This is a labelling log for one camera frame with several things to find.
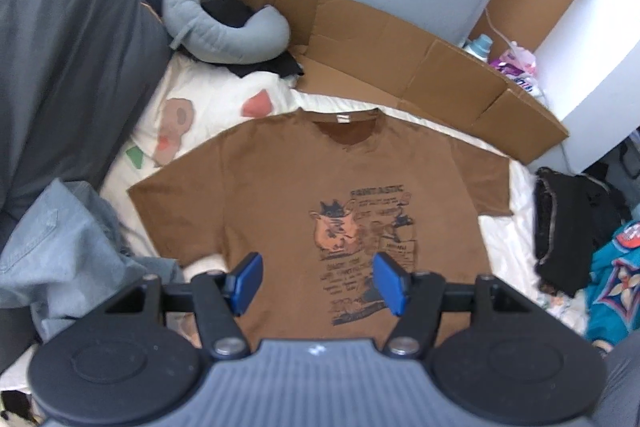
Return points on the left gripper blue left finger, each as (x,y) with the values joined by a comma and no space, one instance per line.
(243,282)

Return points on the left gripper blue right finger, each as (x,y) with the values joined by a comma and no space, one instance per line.
(392,282)

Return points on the brown printed t-shirt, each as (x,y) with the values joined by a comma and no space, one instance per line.
(318,196)

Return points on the grey green garment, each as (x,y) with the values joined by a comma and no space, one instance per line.
(67,256)

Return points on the cream bear print blanket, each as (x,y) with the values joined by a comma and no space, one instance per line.
(196,102)

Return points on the black folded garment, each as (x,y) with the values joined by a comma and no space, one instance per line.
(574,217)

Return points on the teal patterned garment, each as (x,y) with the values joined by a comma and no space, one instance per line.
(612,295)

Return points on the flattened brown cardboard box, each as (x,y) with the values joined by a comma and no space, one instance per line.
(350,50)

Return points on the grey neck pillow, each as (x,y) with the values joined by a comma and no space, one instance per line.
(264,36)

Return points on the purple white detergent bag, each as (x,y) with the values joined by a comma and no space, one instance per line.
(520,66)

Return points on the black cloth under neck pillow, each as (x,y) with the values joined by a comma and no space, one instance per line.
(236,13)

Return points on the dark grey pillow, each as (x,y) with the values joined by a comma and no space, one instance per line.
(75,78)

